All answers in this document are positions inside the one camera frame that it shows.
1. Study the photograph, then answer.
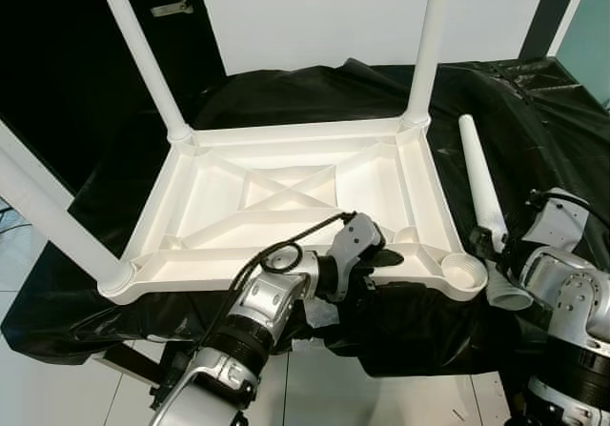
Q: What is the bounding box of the black plastic cover sheet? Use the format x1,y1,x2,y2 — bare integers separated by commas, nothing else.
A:
0,57,610,379

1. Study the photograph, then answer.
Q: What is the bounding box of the teal glass panel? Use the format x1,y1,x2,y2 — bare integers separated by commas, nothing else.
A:
555,0,610,110

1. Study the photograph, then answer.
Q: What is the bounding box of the black door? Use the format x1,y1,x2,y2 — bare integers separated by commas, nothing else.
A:
0,0,230,195

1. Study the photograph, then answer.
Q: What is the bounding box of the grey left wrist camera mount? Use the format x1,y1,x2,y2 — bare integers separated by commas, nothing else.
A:
328,212,388,303

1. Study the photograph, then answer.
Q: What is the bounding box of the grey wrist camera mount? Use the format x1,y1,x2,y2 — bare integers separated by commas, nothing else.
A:
526,190,593,257
328,212,388,303

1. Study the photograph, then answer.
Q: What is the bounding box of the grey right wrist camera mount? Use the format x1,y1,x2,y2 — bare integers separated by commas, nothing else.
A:
526,190,593,257

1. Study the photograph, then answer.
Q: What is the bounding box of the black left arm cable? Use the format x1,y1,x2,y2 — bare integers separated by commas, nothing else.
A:
213,212,356,353

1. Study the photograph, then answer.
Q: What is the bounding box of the black wall pillar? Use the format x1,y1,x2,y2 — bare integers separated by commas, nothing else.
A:
517,0,585,64

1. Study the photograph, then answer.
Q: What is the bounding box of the silver door handle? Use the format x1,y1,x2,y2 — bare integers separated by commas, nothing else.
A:
150,0,195,18

